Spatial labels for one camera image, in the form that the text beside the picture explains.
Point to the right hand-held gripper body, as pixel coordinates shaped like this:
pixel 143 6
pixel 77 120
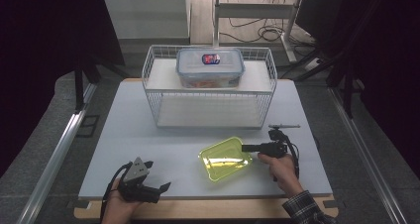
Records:
pixel 277 148

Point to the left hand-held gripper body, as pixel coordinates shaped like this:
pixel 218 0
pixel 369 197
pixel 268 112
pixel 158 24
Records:
pixel 135 187

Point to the green plastic tray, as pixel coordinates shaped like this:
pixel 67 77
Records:
pixel 224 159

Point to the clear lidded food container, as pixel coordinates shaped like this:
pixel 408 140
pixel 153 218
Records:
pixel 209 68

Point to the person's right hand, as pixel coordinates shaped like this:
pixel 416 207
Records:
pixel 284 174

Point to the person's left hand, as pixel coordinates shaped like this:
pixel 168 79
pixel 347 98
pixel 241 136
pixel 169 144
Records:
pixel 117 210

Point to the white table mat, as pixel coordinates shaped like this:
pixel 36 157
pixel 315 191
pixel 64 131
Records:
pixel 132 141

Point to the black stand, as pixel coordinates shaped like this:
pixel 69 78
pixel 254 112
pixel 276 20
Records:
pixel 348 91
pixel 79 88

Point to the white metal stand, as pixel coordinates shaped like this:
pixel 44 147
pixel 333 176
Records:
pixel 254 11

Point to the white cabinet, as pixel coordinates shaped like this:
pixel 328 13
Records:
pixel 145 16

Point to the black table bracket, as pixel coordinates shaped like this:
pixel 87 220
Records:
pixel 81 204
pixel 334 204

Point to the aluminium rail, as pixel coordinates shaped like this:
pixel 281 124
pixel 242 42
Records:
pixel 363 151
pixel 56 158

